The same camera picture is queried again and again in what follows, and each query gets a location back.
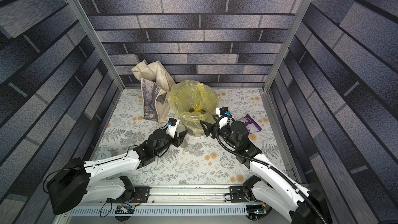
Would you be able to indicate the aluminium frame post right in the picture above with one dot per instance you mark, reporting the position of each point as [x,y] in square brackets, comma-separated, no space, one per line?
[304,5]

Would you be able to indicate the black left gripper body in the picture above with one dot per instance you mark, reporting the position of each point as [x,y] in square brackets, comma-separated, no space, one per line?
[175,141]

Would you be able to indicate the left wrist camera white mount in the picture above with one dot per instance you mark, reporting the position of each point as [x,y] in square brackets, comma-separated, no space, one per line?
[171,127]

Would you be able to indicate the beige printed tote bag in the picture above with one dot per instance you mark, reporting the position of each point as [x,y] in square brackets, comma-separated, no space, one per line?
[156,83]

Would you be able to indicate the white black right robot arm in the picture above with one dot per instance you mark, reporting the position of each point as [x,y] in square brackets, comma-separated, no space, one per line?
[269,185]

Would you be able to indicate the purple packet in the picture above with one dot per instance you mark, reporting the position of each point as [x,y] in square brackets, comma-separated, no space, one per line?
[251,125]

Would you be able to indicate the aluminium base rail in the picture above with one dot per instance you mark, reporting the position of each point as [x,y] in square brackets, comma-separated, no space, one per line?
[221,200]

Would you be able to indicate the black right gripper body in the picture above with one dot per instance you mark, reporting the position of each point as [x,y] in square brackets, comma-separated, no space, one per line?
[216,127]

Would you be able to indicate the green circuit board right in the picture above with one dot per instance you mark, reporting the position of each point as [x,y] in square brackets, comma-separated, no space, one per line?
[256,211]

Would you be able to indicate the yellow plastic trash bag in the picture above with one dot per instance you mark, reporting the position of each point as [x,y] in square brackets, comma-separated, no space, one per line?
[193,102]

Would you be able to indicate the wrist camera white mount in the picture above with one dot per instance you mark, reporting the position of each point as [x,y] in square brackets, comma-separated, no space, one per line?
[171,127]
[224,117]

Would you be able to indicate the green circuit board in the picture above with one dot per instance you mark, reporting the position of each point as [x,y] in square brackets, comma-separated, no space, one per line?
[121,209]
[256,211]

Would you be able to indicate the green circuit board left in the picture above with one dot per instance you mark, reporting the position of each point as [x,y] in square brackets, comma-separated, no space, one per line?
[121,209]

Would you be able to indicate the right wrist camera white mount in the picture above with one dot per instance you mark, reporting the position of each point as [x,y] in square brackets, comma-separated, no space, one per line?
[224,117]

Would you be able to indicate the aluminium frame post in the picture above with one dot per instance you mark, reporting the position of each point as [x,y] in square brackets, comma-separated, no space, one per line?
[89,29]
[304,5]

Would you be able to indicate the aluminium frame post left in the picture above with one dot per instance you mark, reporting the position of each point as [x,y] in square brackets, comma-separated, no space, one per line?
[89,29]

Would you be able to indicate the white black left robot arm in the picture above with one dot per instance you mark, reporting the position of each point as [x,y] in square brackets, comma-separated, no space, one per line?
[83,181]

